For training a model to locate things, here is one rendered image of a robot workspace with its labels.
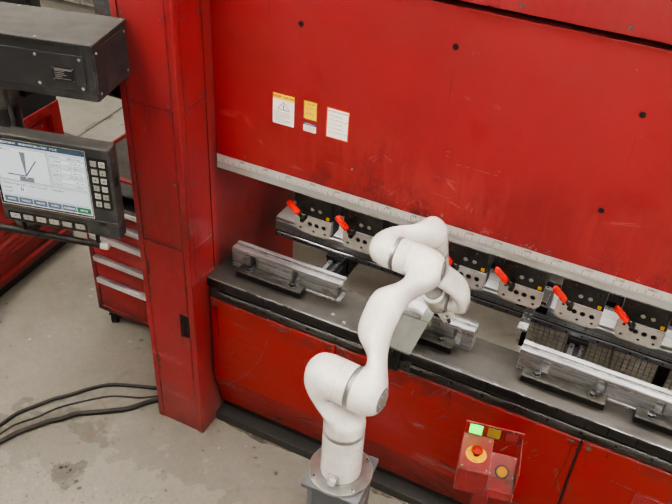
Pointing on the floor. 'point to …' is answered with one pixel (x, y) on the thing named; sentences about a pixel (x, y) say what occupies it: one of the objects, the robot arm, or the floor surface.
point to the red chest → (121, 261)
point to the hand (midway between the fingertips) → (444, 312)
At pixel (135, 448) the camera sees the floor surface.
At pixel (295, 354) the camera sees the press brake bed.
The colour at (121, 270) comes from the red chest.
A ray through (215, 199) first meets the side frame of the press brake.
